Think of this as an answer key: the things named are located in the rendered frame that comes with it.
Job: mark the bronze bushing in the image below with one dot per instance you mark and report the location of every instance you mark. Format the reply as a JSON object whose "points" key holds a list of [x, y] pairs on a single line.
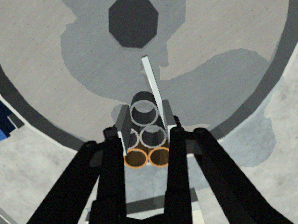
{"points": [[159, 158], [135, 159]]}

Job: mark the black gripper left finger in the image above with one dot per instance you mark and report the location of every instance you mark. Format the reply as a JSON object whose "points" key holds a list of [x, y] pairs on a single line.
{"points": [[65, 202]]}

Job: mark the blue crate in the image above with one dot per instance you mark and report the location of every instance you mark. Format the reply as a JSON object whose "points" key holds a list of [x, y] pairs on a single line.
{"points": [[9, 122]]}

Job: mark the grey metal ring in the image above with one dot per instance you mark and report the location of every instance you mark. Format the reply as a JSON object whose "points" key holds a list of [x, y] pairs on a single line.
{"points": [[134, 137], [156, 139], [143, 119]]}

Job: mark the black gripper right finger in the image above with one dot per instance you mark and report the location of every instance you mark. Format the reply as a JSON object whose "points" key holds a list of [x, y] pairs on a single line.
{"points": [[239, 199]]}

